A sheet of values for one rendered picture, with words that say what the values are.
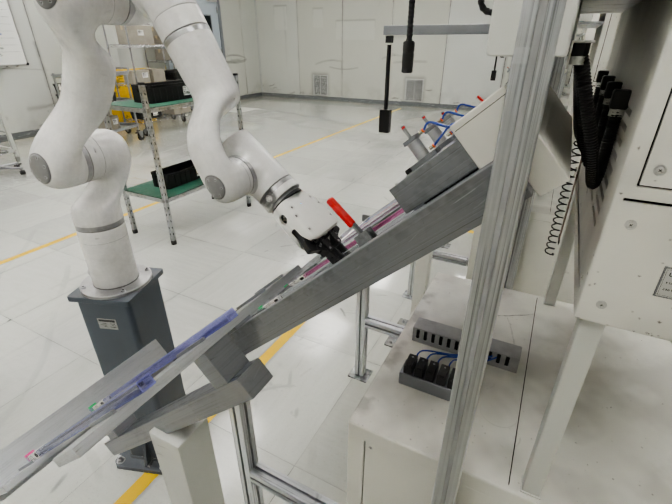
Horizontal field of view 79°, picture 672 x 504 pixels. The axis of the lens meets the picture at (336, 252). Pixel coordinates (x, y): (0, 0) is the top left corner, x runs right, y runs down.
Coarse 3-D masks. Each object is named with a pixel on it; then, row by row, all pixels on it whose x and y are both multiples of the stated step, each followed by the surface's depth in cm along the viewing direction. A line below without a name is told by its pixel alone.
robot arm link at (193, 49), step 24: (192, 24) 71; (168, 48) 73; (192, 48) 71; (216, 48) 74; (192, 72) 72; (216, 72) 73; (192, 96) 75; (216, 96) 72; (192, 120) 73; (216, 120) 71; (192, 144) 72; (216, 144) 70; (216, 168) 71; (240, 168) 73; (216, 192) 73; (240, 192) 74
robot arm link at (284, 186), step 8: (288, 176) 79; (280, 184) 77; (288, 184) 77; (296, 184) 79; (272, 192) 77; (280, 192) 77; (288, 192) 78; (264, 200) 79; (272, 200) 77; (280, 200) 78; (264, 208) 81; (272, 208) 80
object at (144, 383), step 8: (144, 376) 35; (136, 384) 34; (144, 384) 35; (152, 384) 35; (120, 392) 38; (128, 392) 36; (136, 392) 35; (112, 400) 38; (120, 400) 37; (128, 400) 36; (96, 408) 44; (104, 408) 40; (112, 408) 39; (88, 416) 43; (96, 416) 42; (80, 424) 45; (88, 424) 44; (64, 432) 50; (72, 432) 48; (56, 440) 53; (64, 440) 51; (40, 448) 58; (48, 448) 56; (40, 456) 60
